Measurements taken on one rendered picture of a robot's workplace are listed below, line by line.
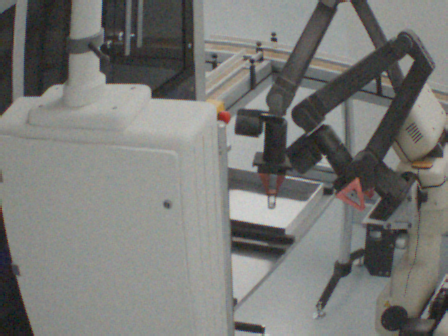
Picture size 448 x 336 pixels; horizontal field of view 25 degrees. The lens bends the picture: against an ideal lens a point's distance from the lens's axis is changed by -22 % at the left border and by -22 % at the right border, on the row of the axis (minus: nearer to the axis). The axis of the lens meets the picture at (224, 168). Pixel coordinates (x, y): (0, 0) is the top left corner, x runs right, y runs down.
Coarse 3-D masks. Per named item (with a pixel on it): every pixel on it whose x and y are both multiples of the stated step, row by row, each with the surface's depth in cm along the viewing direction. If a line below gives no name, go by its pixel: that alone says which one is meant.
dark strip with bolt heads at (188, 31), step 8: (184, 0) 324; (184, 8) 325; (184, 16) 326; (192, 16) 330; (184, 24) 328; (184, 32) 329; (192, 32) 333; (184, 40) 330; (192, 40) 334; (184, 48) 331; (192, 48) 335; (192, 56) 336; (192, 88) 339
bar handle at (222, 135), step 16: (224, 128) 235; (224, 144) 236; (224, 160) 238; (224, 176) 239; (224, 192) 240; (224, 208) 242; (224, 224) 243; (224, 240) 245; (224, 256) 247; (224, 272) 248
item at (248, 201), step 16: (240, 176) 346; (256, 176) 344; (272, 176) 342; (240, 192) 341; (256, 192) 340; (288, 192) 339; (304, 192) 339; (320, 192) 334; (240, 208) 333; (256, 208) 332; (288, 208) 331; (304, 208) 325; (240, 224) 320; (256, 224) 318; (272, 224) 324; (288, 224) 317
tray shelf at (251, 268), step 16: (320, 208) 330; (304, 224) 323; (240, 256) 310; (256, 256) 310; (272, 256) 309; (240, 272) 303; (256, 272) 302; (272, 272) 305; (240, 288) 295; (256, 288) 297; (240, 304) 290
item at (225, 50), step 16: (272, 32) 424; (208, 48) 428; (224, 48) 428; (240, 48) 427; (256, 48) 415; (272, 48) 416; (288, 48) 420; (208, 64) 428; (272, 64) 416; (320, 64) 413; (336, 64) 407; (352, 64) 404; (304, 80) 413; (320, 80) 410; (384, 80) 402; (352, 96) 407; (368, 96) 403; (384, 96) 399
